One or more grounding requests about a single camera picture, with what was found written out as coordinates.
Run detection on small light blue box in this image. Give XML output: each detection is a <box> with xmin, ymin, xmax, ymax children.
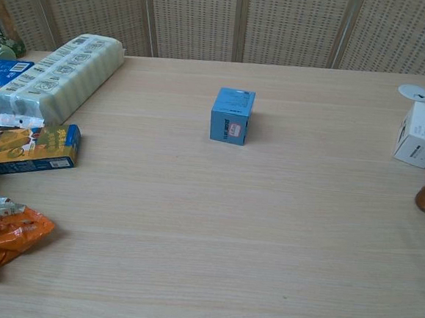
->
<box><xmin>208</xmin><ymin>86</ymin><xmax>257</xmax><ymax>148</ymax></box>

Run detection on yellow and blue snack box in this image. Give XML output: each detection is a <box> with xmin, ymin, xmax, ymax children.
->
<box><xmin>0</xmin><ymin>118</ymin><xmax>84</xmax><ymax>184</ymax></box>

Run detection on white cardboard box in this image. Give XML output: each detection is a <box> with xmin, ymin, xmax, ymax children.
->
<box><xmin>391</xmin><ymin>99</ymin><xmax>425</xmax><ymax>170</ymax></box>

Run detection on woven folding screen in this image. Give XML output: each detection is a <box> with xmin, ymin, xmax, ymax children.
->
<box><xmin>0</xmin><ymin>0</ymin><xmax>425</xmax><ymax>82</ymax></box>

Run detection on long pale green wrapped pack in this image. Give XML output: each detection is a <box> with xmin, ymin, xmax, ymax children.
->
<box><xmin>0</xmin><ymin>27</ymin><xmax>127</xmax><ymax>137</ymax></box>

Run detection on white round lid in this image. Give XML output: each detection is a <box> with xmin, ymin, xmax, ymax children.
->
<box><xmin>397</xmin><ymin>83</ymin><xmax>425</xmax><ymax>104</ymax></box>

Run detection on orange and silver snack bag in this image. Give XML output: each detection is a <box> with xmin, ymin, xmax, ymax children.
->
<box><xmin>0</xmin><ymin>187</ymin><xmax>58</xmax><ymax>286</ymax></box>

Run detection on green and brown tall package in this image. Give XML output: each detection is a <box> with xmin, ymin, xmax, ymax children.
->
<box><xmin>0</xmin><ymin>0</ymin><xmax>30</xmax><ymax>59</ymax></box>

